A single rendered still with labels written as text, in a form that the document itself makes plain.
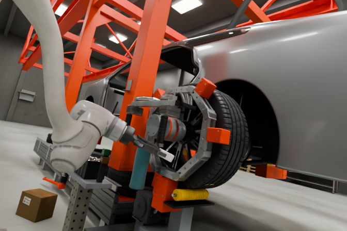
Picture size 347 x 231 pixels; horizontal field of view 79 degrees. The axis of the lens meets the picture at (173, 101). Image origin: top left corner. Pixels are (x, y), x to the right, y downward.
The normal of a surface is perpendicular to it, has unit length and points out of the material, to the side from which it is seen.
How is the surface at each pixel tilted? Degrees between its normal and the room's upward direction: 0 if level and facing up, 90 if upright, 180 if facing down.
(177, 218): 90
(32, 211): 90
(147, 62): 90
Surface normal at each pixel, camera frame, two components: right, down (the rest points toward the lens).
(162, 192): -0.73, -0.25
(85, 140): 0.92, -0.22
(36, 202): -0.32, -0.23
